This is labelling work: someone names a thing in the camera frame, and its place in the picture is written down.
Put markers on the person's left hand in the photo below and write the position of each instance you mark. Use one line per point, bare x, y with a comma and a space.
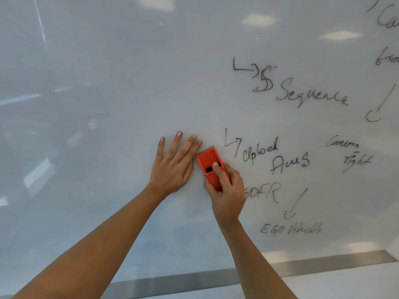
170, 174

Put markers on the person's right hand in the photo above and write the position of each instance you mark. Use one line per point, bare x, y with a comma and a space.
229, 199

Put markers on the person's right thumb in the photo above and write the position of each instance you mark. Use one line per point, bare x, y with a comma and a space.
209, 187

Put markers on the person's left middle finger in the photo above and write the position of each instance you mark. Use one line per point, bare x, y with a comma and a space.
186, 150

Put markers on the person's left thumb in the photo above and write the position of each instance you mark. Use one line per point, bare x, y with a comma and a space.
189, 172

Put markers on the person's left little finger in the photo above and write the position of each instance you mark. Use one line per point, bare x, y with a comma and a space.
160, 150

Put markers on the red whiteboard eraser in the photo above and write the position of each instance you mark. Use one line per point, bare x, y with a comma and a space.
208, 159

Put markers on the person's left forearm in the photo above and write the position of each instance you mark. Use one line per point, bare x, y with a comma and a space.
93, 249

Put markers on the person's right forearm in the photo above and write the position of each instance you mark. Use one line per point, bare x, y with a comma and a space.
252, 261

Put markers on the white glass whiteboard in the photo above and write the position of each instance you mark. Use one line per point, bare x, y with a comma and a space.
124, 74

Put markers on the grey metal whiteboard rail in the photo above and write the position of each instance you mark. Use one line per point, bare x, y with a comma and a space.
327, 263

